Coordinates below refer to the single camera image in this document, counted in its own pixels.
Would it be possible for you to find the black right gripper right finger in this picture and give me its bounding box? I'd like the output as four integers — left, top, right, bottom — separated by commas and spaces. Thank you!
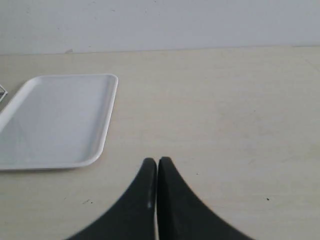
157, 157, 251, 240

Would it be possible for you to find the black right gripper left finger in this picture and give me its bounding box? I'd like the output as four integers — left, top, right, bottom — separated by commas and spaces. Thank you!
69, 158, 157, 240

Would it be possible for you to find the white plastic tray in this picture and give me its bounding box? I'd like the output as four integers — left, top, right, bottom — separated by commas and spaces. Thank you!
0, 74, 119, 171

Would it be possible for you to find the white wire book rack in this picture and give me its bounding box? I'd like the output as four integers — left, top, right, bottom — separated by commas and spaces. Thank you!
0, 85, 8, 102

